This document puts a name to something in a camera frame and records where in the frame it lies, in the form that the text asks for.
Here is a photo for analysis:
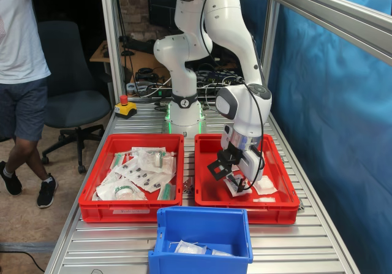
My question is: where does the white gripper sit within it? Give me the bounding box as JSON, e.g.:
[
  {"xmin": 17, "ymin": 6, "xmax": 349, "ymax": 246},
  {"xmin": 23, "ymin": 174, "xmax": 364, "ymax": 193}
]
[{"xmin": 228, "ymin": 150, "xmax": 265, "ymax": 193}]

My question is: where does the printed bandage packet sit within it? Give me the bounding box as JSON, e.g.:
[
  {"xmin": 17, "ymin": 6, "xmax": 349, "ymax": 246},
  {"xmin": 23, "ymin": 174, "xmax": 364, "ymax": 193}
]
[{"xmin": 222, "ymin": 177, "xmax": 254, "ymax": 197}]

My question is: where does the yellow emergency stop box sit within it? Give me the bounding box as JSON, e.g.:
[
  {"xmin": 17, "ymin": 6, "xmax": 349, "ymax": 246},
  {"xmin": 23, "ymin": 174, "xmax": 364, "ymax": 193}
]
[{"xmin": 114, "ymin": 95, "xmax": 138, "ymax": 120}]

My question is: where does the white bandage in clear wrap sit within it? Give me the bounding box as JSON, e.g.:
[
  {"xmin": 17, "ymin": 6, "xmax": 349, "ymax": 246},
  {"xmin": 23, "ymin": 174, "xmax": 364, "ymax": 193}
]
[
  {"xmin": 252, "ymin": 175, "xmax": 278, "ymax": 195},
  {"xmin": 211, "ymin": 248, "xmax": 235, "ymax": 258},
  {"xmin": 174, "ymin": 240, "xmax": 208, "ymax": 255}
]

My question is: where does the red plastic crate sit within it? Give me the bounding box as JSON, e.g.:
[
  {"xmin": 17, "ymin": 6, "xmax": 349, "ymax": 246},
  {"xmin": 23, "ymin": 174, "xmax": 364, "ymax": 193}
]
[{"xmin": 194, "ymin": 133, "xmax": 301, "ymax": 225}]

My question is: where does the blue open-front storage bin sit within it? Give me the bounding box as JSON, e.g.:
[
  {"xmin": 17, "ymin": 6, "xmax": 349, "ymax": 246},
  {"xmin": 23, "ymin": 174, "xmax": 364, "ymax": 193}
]
[{"xmin": 148, "ymin": 206, "xmax": 254, "ymax": 274}]

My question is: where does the packaged green syringe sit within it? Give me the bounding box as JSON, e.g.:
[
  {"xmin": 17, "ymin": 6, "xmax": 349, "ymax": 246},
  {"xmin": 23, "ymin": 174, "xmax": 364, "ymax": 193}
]
[
  {"xmin": 157, "ymin": 181, "xmax": 177, "ymax": 200},
  {"xmin": 107, "ymin": 151, "xmax": 135, "ymax": 175}
]

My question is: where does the clear packet with green-ringed mask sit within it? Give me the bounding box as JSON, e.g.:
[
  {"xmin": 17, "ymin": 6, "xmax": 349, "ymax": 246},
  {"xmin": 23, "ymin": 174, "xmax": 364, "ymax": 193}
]
[
  {"xmin": 95, "ymin": 178, "xmax": 148, "ymax": 201},
  {"xmin": 137, "ymin": 150, "xmax": 178, "ymax": 175}
]

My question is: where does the clear packet with black parts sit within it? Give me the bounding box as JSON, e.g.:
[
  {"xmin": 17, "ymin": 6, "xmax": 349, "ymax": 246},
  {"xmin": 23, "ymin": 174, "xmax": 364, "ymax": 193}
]
[
  {"xmin": 115, "ymin": 157, "xmax": 148, "ymax": 180},
  {"xmin": 130, "ymin": 169, "xmax": 172, "ymax": 194}
]

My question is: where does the flat clear plastic packet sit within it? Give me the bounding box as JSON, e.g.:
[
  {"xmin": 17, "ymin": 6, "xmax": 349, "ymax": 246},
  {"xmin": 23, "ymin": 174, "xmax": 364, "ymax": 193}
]
[{"xmin": 131, "ymin": 147, "xmax": 168, "ymax": 155}]

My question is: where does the blue backdrop sheet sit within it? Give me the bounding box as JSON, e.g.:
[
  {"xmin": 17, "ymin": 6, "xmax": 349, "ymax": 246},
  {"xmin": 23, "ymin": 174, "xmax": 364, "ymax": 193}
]
[{"xmin": 234, "ymin": 0, "xmax": 392, "ymax": 274}]

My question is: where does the white paper label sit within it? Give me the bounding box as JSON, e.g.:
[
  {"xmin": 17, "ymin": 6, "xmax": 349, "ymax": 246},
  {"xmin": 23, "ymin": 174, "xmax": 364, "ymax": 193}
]
[{"xmin": 111, "ymin": 208, "xmax": 151, "ymax": 215}]

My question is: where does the red crate with white label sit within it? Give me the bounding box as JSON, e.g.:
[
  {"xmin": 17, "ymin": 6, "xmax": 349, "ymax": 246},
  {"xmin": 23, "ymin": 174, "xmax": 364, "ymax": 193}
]
[{"xmin": 78, "ymin": 133, "xmax": 185, "ymax": 223}]

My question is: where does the dark office chair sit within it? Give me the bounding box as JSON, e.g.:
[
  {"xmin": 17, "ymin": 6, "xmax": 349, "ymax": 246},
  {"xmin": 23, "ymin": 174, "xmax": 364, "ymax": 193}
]
[{"xmin": 35, "ymin": 20, "xmax": 111, "ymax": 174}]

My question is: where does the black monitor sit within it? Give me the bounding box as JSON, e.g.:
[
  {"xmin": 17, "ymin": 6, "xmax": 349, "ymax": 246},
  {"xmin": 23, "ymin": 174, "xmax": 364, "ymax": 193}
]
[{"xmin": 149, "ymin": 0, "xmax": 177, "ymax": 31}]

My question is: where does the wooden desk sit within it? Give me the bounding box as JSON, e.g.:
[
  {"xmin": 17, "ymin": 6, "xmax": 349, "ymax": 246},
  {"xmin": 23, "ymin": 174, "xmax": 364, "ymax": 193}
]
[{"xmin": 89, "ymin": 39, "xmax": 172, "ymax": 85}]

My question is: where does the black sneaker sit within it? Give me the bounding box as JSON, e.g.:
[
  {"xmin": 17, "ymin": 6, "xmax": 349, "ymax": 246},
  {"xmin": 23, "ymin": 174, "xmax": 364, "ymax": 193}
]
[
  {"xmin": 0, "ymin": 160, "xmax": 23, "ymax": 197},
  {"xmin": 36, "ymin": 172, "xmax": 58, "ymax": 209}
]

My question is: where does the person in white t-shirt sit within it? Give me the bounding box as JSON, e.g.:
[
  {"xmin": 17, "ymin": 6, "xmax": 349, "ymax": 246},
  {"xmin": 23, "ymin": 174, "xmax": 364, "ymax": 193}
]
[{"xmin": 0, "ymin": 0, "xmax": 77, "ymax": 209}]

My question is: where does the black camera cable along arm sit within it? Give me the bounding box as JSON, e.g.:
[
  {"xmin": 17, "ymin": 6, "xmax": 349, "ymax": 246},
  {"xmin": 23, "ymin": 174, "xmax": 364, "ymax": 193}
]
[{"xmin": 200, "ymin": 0, "xmax": 266, "ymax": 194}]

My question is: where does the aluminium frame corner post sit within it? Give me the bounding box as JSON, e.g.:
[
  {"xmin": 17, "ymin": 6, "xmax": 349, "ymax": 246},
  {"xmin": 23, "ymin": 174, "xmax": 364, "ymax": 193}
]
[{"xmin": 257, "ymin": 0, "xmax": 281, "ymax": 124}]

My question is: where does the black coiled cable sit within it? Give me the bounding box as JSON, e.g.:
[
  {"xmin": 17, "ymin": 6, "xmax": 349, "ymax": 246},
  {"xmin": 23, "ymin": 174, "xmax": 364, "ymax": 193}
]
[{"xmin": 134, "ymin": 67, "xmax": 160, "ymax": 82}]

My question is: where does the long aluminium frame beam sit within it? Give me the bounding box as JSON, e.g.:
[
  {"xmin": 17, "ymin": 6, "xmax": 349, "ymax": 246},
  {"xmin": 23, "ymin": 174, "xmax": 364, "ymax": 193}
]
[{"xmin": 271, "ymin": 0, "xmax": 392, "ymax": 67}]

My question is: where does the grey floor cable cover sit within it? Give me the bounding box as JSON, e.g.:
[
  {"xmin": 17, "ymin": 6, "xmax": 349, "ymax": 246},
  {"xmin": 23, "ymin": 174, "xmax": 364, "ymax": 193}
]
[{"xmin": 0, "ymin": 241, "xmax": 58, "ymax": 253}]

